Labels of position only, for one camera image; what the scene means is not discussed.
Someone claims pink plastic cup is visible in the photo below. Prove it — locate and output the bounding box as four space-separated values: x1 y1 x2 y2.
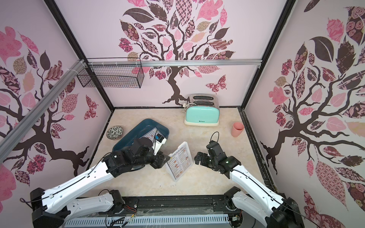
231 122 245 137

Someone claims small patterned bowl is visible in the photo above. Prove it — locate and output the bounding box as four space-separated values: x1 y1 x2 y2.
106 126 124 140

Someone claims black wire basket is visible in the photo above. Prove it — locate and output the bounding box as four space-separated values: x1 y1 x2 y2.
77 57 144 88

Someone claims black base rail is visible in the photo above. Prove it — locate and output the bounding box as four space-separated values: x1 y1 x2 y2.
54 193 297 228

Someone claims aluminium rail left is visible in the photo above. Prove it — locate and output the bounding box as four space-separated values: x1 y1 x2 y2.
1 59 86 163

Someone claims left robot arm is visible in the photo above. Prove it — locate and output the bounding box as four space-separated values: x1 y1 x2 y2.
29 135 169 228

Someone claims aluminium rail back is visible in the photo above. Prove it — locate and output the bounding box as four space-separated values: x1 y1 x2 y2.
142 59 263 68

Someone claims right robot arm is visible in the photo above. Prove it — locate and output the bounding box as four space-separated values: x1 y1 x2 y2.
194 141 305 228

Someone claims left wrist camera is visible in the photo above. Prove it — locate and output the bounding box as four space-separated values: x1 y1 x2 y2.
153 134 166 155

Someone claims teal plastic tray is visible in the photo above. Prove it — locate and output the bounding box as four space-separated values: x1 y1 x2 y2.
112 119 170 152

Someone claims mint green toaster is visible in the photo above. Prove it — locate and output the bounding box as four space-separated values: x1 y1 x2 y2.
184 94 220 126

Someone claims clear acrylic menu holder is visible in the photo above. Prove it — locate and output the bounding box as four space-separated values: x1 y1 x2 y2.
165 141 195 182

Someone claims aluminium rail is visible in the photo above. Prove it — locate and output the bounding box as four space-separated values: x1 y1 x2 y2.
142 59 263 68
1 59 86 163

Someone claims white slotted cable duct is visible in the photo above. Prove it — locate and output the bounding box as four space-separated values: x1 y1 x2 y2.
65 214 230 228

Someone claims new menu sheet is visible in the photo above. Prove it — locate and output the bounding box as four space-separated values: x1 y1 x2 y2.
142 127 160 142

